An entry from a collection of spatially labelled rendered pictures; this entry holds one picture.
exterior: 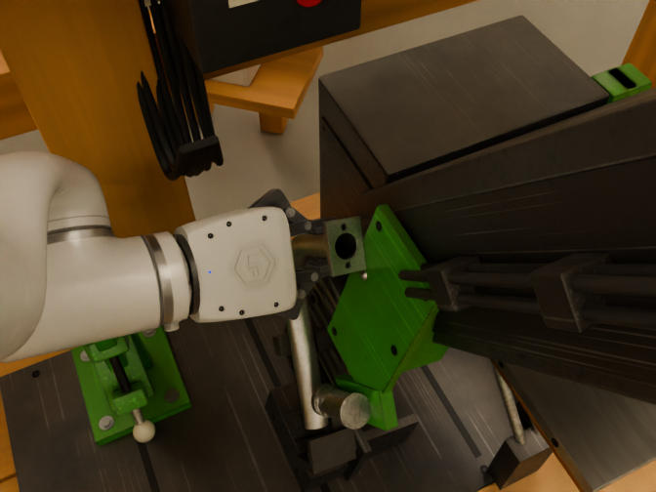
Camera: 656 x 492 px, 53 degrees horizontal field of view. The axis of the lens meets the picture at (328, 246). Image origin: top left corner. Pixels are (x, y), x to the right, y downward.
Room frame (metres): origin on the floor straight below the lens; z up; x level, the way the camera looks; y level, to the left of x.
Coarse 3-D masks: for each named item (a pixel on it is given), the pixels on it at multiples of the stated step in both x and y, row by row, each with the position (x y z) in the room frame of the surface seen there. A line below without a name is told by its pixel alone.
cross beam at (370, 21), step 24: (384, 0) 0.80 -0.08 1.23; (408, 0) 0.82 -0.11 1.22; (432, 0) 0.84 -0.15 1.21; (456, 0) 0.86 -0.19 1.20; (360, 24) 0.79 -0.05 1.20; (384, 24) 0.80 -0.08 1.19; (312, 48) 0.76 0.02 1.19; (0, 72) 0.60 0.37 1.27; (216, 72) 0.70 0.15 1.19; (0, 96) 0.59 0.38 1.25; (0, 120) 0.58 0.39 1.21; (24, 120) 0.59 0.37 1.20
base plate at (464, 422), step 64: (192, 320) 0.49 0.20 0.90; (256, 320) 0.49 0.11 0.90; (0, 384) 0.39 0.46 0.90; (64, 384) 0.39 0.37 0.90; (192, 384) 0.39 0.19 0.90; (256, 384) 0.39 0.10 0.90; (448, 384) 0.39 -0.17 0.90; (64, 448) 0.30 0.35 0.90; (128, 448) 0.30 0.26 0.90; (192, 448) 0.30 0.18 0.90; (256, 448) 0.30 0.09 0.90; (448, 448) 0.30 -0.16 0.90
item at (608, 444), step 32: (512, 384) 0.29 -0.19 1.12; (544, 384) 0.28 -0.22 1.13; (576, 384) 0.28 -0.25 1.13; (544, 416) 0.25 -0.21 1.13; (576, 416) 0.25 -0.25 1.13; (608, 416) 0.25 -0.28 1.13; (640, 416) 0.25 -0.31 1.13; (576, 448) 0.22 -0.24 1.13; (608, 448) 0.22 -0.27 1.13; (640, 448) 0.22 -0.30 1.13; (576, 480) 0.19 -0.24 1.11; (608, 480) 0.19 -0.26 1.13
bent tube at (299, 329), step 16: (336, 224) 0.40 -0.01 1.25; (352, 224) 0.41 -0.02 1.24; (304, 240) 0.42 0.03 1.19; (320, 240) 0.40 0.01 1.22; (336, 240) 0.42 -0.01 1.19; (352, 240) 0.40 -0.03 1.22; (304, 256) 0.42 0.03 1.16; (320, 256) 0.40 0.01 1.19; (336, 256) 0.38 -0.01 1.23; (352, 256) 0.38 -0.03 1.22; (336, 272) 0.36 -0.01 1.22; (304, 304) 0.41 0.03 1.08; (288, 320) 0.39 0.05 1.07; (304, 320) 0.39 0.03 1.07; (304, 336) 0.38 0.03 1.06; (304, 352) 0.36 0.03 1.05; (304, 368) 0.35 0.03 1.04; (304, 384) 0.33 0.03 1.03; (320, 384) 0.34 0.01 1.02; (304, 400) 0.32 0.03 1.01; (304, 416) 0.30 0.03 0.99; (320, 416) 0.30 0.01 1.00
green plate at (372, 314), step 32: (384, 224) 0.39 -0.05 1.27; (384, 256) 0.37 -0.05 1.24; (416, 256) 0.34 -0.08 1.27; (352, 288) 0.38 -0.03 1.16; (384, 288) 0.35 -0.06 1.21; (352, 320) 0.36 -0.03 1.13; (384, 320) 0.33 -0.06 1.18; (416, 320) 0.30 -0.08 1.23; (352, 352) 0.34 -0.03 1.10; (384, 352) 0.31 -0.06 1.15; (416, 352) 0.31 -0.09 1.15; (384, 384) 0.29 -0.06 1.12
